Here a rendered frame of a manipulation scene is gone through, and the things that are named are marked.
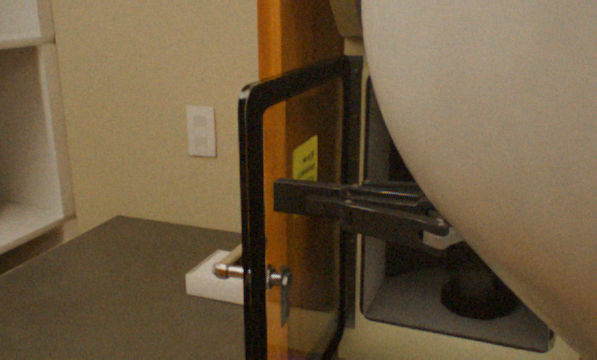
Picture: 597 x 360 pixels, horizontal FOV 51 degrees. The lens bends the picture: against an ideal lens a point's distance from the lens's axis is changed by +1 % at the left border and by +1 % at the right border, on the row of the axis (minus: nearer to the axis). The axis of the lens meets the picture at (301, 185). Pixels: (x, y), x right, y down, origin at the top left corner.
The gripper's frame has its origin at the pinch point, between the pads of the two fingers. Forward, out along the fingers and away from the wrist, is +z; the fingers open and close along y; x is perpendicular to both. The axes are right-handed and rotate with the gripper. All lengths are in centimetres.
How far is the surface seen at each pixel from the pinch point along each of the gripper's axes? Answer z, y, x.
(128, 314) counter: 42, -26, 34
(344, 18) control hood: 3.5, -21.2, -15.3
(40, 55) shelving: 90, -64, -4
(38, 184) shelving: 99, -68, 30
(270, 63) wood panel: 11.3, -17.0, -10.2
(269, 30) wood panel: 11.3, -17.0, -14.0
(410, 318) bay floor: -5.2, -27.9, 26.4
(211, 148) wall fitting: 48, -68, 16
